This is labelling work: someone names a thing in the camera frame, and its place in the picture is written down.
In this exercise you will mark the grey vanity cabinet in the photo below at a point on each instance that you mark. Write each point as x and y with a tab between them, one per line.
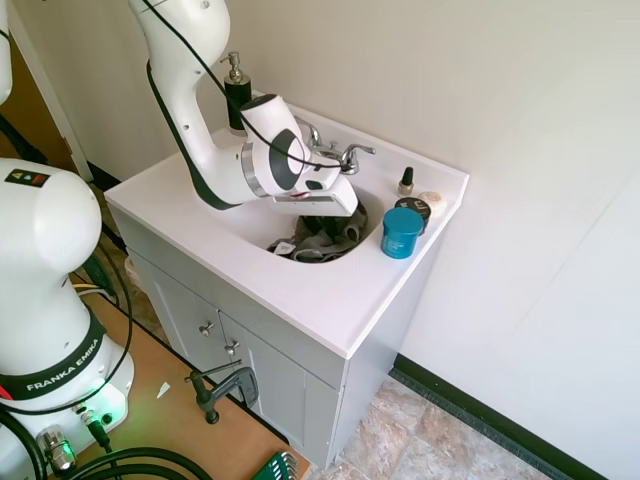
280	380

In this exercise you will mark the small nail polish bottle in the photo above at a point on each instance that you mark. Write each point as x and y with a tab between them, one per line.
406	184

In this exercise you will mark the green hex key set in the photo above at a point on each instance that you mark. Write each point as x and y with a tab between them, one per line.
280	465

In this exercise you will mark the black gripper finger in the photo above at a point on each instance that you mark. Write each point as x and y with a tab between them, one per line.
352	231
324	229

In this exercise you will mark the chrome faucet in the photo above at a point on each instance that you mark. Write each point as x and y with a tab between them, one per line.
353	156

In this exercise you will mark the white sink vanity top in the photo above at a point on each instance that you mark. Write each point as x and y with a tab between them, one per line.
300	300

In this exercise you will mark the black round jar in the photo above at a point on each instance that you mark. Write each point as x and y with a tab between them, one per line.
419	207

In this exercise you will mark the grey textured towel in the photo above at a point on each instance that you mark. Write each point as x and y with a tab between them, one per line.
320	247

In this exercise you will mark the round white soap bar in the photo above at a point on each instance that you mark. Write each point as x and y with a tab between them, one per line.
434	202

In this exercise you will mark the silver cabinet knob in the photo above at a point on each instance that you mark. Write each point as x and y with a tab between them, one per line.
206	328
231	347

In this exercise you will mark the black soap dispenser, silver pump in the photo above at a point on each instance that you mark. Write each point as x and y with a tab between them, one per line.
236	95

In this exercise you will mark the black wall baseboard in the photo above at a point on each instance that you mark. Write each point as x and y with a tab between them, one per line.
480	425

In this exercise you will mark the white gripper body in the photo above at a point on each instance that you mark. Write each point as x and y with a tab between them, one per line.
330	202

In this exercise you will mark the small white paper scrap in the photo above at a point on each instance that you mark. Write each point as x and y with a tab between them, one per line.
163	390

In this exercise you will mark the blue round jar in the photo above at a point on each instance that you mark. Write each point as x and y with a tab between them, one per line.
400	235

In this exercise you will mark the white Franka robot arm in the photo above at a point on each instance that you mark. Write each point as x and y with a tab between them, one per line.
200	125

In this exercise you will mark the black metal C-clamp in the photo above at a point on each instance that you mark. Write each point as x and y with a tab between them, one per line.
235	387

